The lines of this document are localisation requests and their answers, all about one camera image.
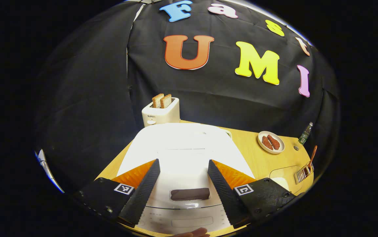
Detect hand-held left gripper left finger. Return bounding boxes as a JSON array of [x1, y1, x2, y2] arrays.
[[74, 159, 161, 227]]

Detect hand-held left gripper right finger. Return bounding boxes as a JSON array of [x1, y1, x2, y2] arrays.
[[208, 160, 296, 227]]

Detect white rice cooker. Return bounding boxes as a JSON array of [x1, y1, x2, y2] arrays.
[[116, 123, 255, 235]]

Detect metal wire chopstick holder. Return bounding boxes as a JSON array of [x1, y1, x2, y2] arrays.
[[294, 163, 314, 184]]

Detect brown wooden spoon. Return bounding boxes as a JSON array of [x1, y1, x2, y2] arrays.
[[304, 145, 317, 175]]

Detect brown meat piece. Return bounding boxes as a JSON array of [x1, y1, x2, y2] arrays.
[[262, 136, 274, 151], [267, 134, 280, 150]]

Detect white round plate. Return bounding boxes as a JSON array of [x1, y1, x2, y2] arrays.
[[258, 131, 285, 154]]

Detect white toaster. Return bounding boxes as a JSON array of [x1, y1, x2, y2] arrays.
[[141, 97, 180, 128]]

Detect toast slice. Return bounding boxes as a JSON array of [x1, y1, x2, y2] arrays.
[[152, 93, 164, 108], [160, 94, 172, 109]]

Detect clear green-label plastic bottle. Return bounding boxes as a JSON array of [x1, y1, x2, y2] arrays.
[[298, 122, 314, 145]]

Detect black backdrop cloth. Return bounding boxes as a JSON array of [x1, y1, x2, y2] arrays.
[[34, 0, 340, 195]]

